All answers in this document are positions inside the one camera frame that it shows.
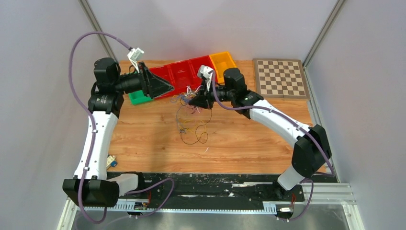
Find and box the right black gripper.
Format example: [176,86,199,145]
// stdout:
[189,79,235,110]

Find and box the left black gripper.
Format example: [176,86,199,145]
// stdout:
[114,62,174,99]

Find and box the bundle of wires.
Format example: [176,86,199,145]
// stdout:
[170,85,213,146]

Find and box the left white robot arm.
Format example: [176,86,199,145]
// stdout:
[62,57,174,207]

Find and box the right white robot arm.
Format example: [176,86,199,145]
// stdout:
[188,65,335,200]

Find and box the left red plastic bin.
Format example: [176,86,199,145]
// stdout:
[149,65,175,98]

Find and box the green plastic bin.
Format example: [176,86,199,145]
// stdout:
[129,91,154,105]

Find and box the middle red plastic bin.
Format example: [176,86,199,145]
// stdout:
[169,60,201,94]

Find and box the yellow plastic bin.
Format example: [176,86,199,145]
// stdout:
[209,51,237,84]

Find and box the wooden chessboard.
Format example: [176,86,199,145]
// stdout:
[253,58,310,100]

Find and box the white blue toy car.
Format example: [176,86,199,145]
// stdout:
[106,155,118,169]

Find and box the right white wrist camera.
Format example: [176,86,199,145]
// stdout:
[197,65,215,91]

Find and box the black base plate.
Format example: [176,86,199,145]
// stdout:
[106,172,306,210]

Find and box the aluminium frame rail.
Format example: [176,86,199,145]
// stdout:
[58,173,365,230]

